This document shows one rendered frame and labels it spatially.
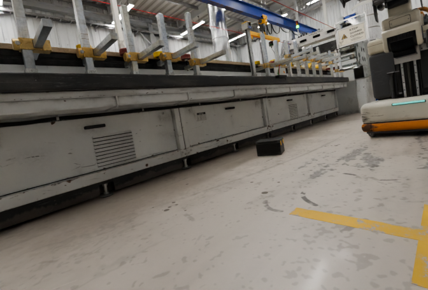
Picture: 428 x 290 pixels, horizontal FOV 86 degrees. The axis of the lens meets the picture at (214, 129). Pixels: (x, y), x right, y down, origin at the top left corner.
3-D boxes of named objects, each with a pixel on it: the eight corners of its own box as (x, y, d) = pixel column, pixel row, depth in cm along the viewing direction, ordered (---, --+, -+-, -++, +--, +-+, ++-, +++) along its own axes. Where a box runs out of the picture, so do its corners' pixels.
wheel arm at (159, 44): (165, 47, 123) (164, 39, 123) (159, 46, 121) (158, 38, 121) (130, 69, 154) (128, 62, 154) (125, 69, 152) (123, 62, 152)
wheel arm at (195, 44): (199, 48, 141) (198, 41, 140) (195, 47, 138) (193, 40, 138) (161, 67, 172) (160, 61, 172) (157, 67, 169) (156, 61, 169)
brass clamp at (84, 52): (107, 57, 125) (106, 48, 125) (79, 56, 116) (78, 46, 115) (103, 60, 130) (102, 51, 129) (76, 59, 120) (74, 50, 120)
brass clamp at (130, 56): (149, 60, 143) (147, 52, 142) (128, 59, 133) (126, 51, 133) (144, 64, 147) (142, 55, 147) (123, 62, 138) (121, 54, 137)
